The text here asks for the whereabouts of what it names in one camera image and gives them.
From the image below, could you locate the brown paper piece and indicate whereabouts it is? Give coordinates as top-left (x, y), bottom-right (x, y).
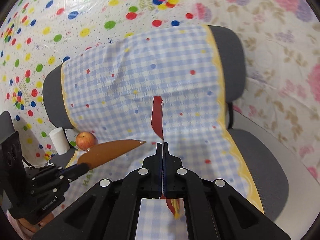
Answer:
top-left (77, 139), bottom-right (146, 170)

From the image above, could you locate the red snack packet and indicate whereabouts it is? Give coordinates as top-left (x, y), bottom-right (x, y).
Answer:
top-left (151, 96), bottom-right (181, 219)

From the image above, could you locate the person left hand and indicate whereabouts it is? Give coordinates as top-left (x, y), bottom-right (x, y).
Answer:
top-left (18, 212), bottom-right (55, 233)

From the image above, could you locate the red apple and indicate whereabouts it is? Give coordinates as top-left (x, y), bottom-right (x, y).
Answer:
top-left (75, 132), bottom-right (96, 151)

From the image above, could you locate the blue checkered cloth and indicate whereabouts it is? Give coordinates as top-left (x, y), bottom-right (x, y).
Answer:
top-left (51, 24), bottom-right (265, 240)

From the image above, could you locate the grey office chair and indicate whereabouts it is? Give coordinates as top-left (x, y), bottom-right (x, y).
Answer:
top-left (43, 26), bottom-right (289, 221)

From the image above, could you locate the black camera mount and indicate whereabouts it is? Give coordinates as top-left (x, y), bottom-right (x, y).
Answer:
top-left (1, 131), bottom-right (26, 206)

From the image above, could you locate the balloon print wall sheet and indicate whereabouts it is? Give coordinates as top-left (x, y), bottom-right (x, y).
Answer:
top-left (1, 0), bottom-right (206, 165)

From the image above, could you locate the floral wall sheet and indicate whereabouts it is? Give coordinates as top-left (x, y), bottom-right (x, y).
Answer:
top-left (195, 0), bottom-right (319, 179)

